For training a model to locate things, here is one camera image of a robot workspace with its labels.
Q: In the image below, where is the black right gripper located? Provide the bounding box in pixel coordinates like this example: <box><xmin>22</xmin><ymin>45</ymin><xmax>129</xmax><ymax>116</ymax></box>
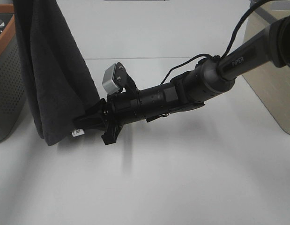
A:
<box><xmin>73</xmin><ymin>90</ymin><xmax>145</xmax><ymax>145</ymax></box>

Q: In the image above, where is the dark grey towel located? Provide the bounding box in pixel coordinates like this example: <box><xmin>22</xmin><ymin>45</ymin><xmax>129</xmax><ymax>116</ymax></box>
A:
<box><xmin>13</xmin><ymin>0</ymin><xmax>100</xmax><ymax>146</ymax></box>

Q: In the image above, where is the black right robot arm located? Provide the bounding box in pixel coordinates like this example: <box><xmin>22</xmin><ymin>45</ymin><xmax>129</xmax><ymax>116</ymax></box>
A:
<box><xmin>74</xmin><ymin>15</ymin><xmax>290</xmax><ymax>145</ymax></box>

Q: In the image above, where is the grey basket with orange rim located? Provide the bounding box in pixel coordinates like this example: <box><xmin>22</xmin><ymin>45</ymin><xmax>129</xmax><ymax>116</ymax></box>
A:
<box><xmin>0</xmin><ymin>3</ymin><xmax>26</xmax><ymax>142</ymax></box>

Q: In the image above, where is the beige storage box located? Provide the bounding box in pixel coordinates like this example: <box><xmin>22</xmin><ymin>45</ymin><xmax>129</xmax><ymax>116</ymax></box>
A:
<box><xmin>243</xmin><ymin>0</ymin><xmax>290</xmax><ymax>135</ymax></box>

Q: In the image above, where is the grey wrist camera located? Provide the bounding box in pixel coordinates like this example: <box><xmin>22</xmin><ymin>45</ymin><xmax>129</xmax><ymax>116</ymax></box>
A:
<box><xmin>102</xmin><ymin>62</ymin><xmax>138</xmax><ymax>95</ymax></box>

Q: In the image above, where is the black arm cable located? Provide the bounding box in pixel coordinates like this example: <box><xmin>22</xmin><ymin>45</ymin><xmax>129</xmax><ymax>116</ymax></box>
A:
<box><xmin>158</xmin><ymin>0</ymin><xmax>269</xmax><ymax>85</ymax></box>

